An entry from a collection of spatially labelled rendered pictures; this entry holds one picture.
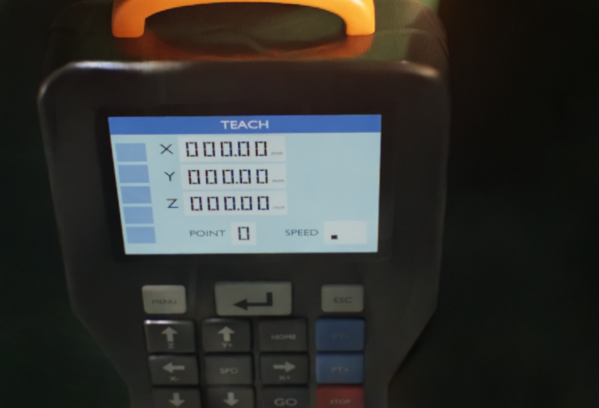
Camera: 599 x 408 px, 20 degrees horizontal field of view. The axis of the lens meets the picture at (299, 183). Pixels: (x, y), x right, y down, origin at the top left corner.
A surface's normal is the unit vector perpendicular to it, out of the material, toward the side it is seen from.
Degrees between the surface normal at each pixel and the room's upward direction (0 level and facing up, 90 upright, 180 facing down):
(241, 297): 0
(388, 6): 90
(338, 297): 0
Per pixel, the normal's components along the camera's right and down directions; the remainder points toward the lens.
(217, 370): 0.00, 0.72
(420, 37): 0.37, -0.65
